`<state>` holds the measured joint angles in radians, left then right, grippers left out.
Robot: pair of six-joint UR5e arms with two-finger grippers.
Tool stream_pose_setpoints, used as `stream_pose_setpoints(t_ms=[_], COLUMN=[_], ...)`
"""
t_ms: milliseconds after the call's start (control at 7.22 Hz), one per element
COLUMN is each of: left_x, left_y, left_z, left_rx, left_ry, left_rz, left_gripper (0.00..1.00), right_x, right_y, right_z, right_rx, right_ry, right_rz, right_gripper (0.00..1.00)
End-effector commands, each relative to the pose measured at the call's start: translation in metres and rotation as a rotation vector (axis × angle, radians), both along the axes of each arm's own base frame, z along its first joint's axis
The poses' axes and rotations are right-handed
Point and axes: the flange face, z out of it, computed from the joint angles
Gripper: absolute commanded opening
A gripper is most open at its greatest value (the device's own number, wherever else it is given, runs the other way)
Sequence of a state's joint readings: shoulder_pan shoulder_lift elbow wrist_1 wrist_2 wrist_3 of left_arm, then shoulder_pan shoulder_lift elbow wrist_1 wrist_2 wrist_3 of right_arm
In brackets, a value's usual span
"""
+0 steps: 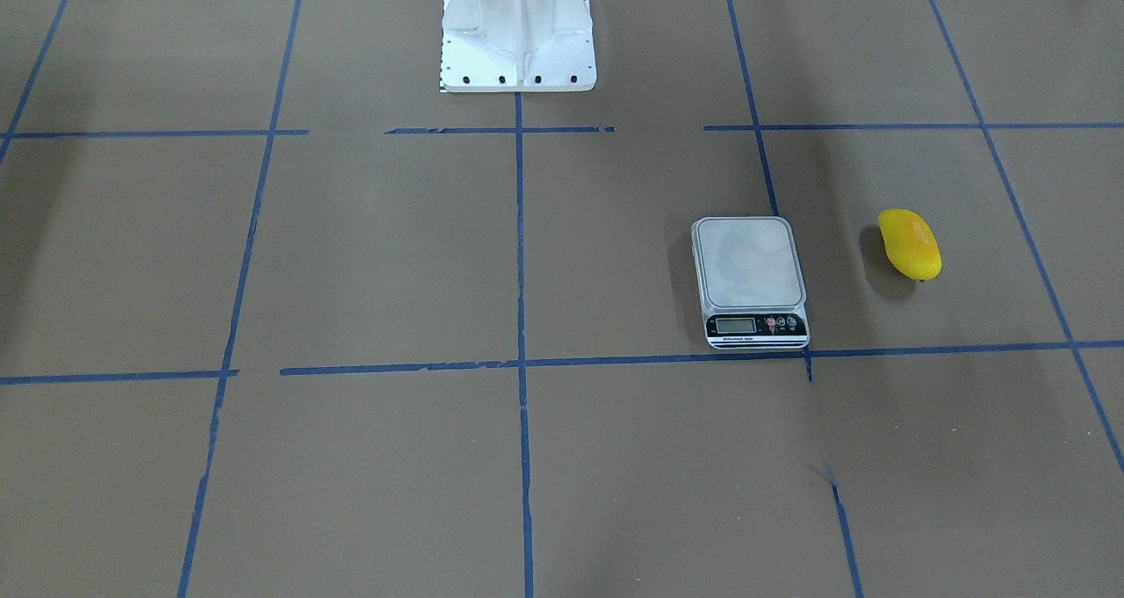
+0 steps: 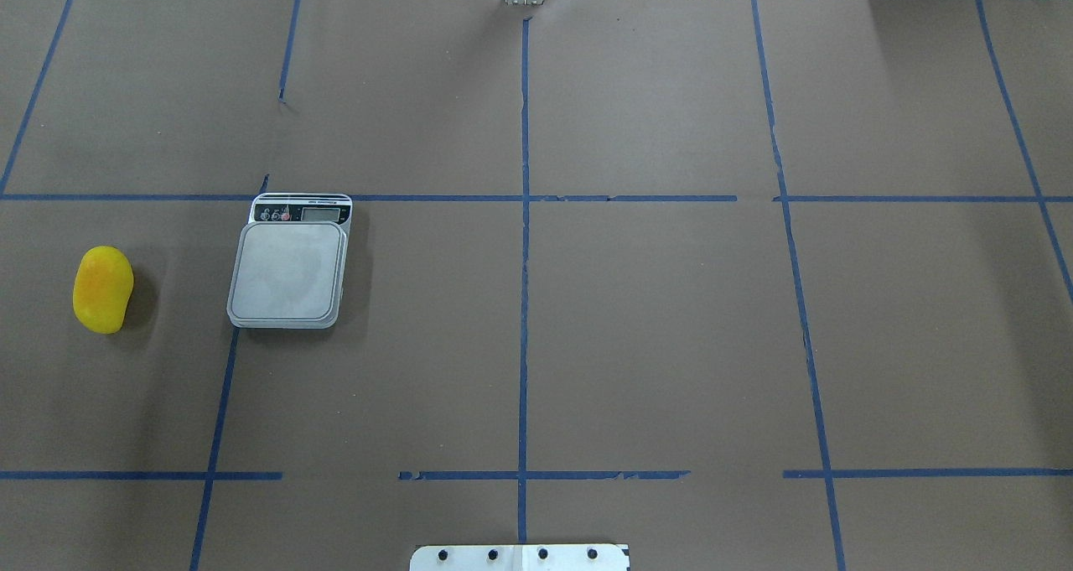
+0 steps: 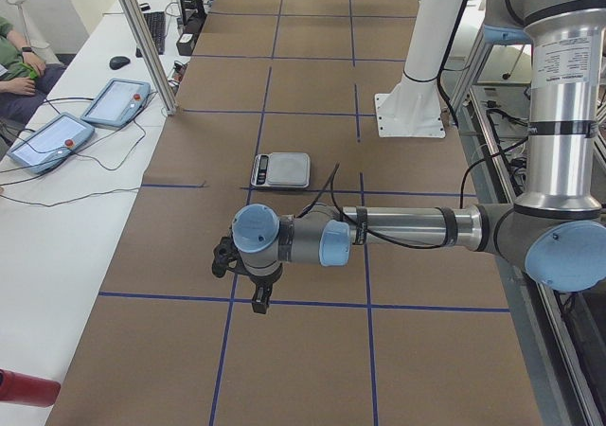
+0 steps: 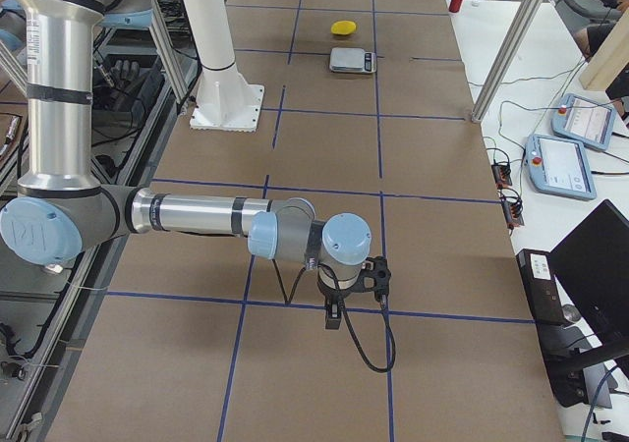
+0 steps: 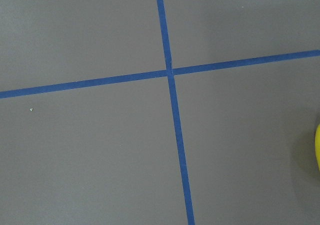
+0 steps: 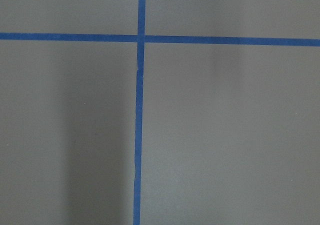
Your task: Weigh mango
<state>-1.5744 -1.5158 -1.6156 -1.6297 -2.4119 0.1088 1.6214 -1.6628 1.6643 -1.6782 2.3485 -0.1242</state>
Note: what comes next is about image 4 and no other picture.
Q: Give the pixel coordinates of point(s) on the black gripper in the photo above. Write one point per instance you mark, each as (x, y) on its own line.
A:
(333, 295)

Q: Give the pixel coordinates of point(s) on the yellow mango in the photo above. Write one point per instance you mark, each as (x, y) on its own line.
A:
(343, 28)

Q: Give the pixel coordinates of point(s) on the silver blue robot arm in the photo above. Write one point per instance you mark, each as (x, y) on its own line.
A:
(61, 209)

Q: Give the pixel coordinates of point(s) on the near orange black connector module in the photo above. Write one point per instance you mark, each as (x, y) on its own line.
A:
(512, 207)

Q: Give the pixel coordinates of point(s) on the orange black connector module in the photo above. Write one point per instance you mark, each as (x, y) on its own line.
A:
(512, 207)
(501, 168)

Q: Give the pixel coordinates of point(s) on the black box with label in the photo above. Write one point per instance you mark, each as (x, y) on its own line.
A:
(540, 287)

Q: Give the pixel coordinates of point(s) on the far orange black connector module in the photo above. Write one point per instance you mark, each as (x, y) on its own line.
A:
(501, 168)

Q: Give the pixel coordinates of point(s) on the silver electronic kitchen scale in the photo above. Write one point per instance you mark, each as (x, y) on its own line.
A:
(352, 61)

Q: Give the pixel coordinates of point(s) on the near blue teach pendant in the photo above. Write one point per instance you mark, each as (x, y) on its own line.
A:
(559, 166)

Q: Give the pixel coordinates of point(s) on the blue teach pendant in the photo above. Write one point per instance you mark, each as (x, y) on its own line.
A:
(585, 120)
(559, 166)

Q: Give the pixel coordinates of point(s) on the far blue teach pendant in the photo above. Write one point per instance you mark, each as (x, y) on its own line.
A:
(585, 120)

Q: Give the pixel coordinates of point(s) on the seated person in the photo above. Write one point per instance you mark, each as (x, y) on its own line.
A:
(590, 38)

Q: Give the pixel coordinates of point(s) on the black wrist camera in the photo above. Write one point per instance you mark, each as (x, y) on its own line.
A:
(376, 278)

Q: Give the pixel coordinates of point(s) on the white pedestal column with base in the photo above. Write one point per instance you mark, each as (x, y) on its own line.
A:
(224, 101)

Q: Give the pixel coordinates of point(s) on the aluminium frame post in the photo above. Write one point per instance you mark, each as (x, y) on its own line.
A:
(523, 18)

